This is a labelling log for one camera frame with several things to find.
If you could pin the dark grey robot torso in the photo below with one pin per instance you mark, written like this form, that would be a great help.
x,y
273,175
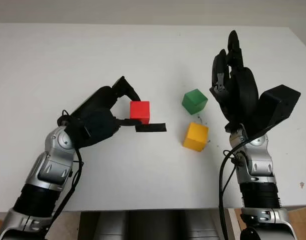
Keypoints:
x,y
153,225

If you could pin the yellow cube block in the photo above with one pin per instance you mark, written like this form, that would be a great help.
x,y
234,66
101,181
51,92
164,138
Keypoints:
x,y
196,137

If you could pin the black tape strip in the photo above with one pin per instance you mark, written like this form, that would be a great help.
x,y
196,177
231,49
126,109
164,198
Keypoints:
x,y
155,127

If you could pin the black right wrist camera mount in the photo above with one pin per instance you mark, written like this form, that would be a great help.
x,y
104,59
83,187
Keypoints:
x,y
278,105

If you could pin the red cube block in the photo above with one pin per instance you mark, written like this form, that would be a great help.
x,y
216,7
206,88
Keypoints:
x,y
140,112

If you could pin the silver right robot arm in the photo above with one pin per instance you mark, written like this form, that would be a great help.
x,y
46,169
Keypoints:
x,y
258,165

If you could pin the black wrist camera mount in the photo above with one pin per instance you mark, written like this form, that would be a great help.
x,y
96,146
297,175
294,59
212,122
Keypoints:
x,y
98,127
278,105

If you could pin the green cube block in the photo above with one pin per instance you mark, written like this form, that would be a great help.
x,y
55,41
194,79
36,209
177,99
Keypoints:
x,y
194,102

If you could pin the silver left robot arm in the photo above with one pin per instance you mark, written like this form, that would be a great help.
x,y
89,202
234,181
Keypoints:
x,y
53,162

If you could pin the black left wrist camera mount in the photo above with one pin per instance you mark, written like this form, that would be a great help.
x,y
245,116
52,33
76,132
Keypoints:
x,y
98,127

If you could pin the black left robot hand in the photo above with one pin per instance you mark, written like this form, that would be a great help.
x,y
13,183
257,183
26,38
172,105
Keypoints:
x,y
95,100

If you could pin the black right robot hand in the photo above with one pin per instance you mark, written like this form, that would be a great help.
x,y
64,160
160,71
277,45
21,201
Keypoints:
x,y
243,95

